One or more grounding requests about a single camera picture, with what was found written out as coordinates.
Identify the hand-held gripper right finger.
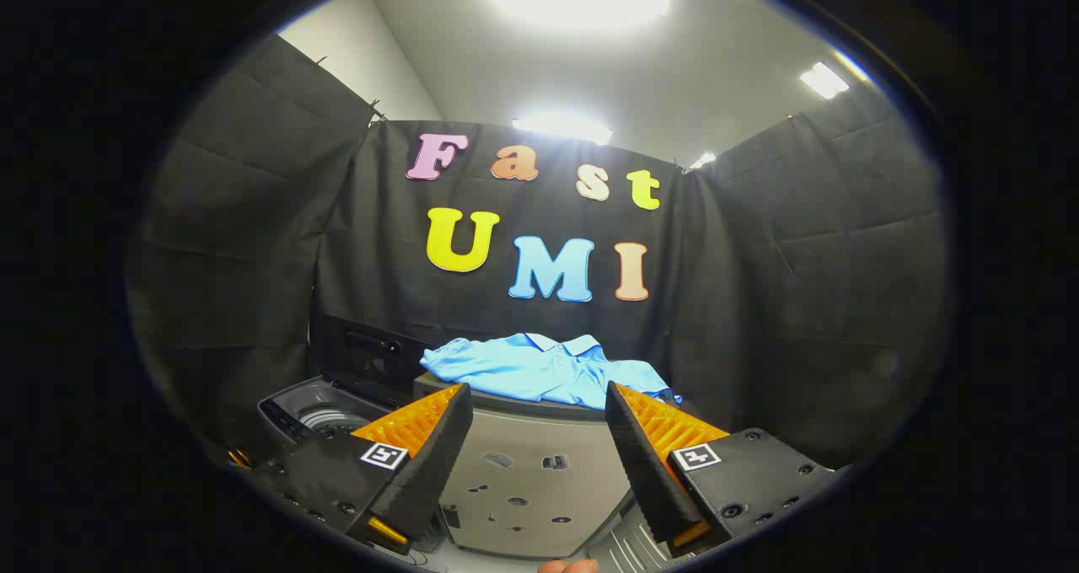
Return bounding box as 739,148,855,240
604,380,840,557

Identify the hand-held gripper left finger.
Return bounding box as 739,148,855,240
251,382,475,555

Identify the dark glass washing machine lid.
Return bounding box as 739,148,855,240
309,314,432,407

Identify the light blue polo shirt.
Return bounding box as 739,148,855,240
420,333,682,411

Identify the grey washing machine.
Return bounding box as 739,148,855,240
255,375,422,473

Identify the black backdrop cloth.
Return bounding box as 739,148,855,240
126,34,953,473

